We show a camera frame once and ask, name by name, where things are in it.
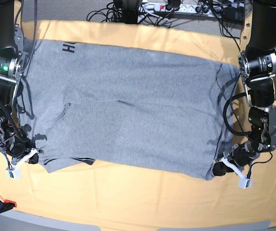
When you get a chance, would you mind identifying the grey t-shirt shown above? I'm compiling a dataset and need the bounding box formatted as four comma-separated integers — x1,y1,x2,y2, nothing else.
17,40,239,180

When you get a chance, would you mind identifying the yellow table cloth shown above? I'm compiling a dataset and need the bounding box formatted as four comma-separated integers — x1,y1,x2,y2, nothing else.
0,19,276,231

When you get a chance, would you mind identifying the black power adapter brick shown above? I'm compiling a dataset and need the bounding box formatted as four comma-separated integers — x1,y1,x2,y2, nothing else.
222,7,244,25

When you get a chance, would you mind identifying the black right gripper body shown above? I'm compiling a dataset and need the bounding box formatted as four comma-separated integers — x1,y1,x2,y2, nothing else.
6,139,33,164

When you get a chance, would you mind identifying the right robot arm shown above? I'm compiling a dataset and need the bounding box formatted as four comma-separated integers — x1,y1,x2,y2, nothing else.
0,0,39,165

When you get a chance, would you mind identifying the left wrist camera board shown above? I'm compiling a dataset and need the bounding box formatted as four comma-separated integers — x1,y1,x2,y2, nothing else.
238,178,252,189

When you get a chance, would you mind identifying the black centre post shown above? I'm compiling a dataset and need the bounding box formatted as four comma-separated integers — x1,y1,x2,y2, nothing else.
122,0,140,24

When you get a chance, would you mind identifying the white power strip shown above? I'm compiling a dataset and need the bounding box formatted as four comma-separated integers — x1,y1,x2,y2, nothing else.
139,1,213,16

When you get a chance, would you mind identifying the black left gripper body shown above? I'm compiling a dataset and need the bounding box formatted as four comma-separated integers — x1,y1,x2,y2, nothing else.
229,143,257,168

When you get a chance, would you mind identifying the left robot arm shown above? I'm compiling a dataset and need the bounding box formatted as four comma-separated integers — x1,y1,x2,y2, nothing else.
213,0,276,176

